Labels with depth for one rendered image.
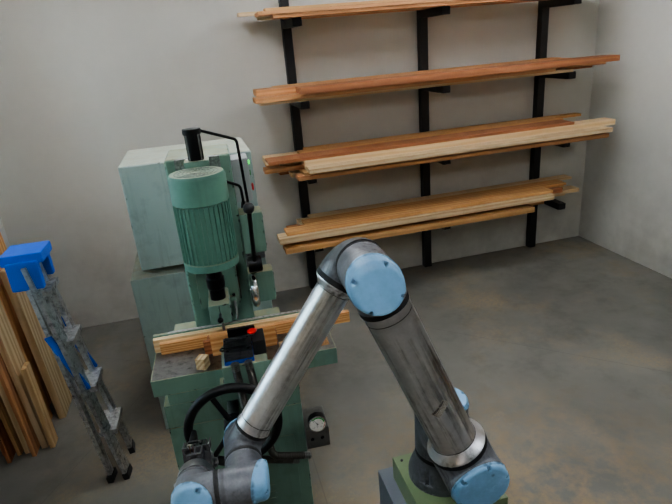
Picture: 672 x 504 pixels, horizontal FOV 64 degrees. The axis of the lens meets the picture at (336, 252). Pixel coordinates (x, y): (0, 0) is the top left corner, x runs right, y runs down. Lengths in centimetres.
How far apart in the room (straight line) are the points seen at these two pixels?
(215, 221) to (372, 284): 74
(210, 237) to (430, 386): 83
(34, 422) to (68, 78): 212
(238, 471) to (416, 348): 50
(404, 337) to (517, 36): 375
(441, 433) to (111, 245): 326
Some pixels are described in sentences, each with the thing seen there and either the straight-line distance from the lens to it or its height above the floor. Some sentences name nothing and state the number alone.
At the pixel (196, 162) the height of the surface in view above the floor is 152.
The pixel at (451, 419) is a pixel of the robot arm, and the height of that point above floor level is 101.
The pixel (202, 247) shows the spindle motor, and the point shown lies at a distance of 170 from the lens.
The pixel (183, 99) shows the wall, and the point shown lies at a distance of 396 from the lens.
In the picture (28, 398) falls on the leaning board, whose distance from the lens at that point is 319.
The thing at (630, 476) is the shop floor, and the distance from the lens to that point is 281.
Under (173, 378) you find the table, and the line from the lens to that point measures 181.
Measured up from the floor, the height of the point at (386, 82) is 157.
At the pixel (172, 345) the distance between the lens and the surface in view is 193.
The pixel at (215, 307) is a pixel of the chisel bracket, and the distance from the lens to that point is 182.
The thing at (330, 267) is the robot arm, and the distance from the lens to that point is 121.
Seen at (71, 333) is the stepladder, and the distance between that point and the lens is 264.
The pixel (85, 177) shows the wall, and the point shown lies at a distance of 409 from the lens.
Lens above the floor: 184
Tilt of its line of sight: 21 degrees down
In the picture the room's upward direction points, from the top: 5 degrees counter-clockwise
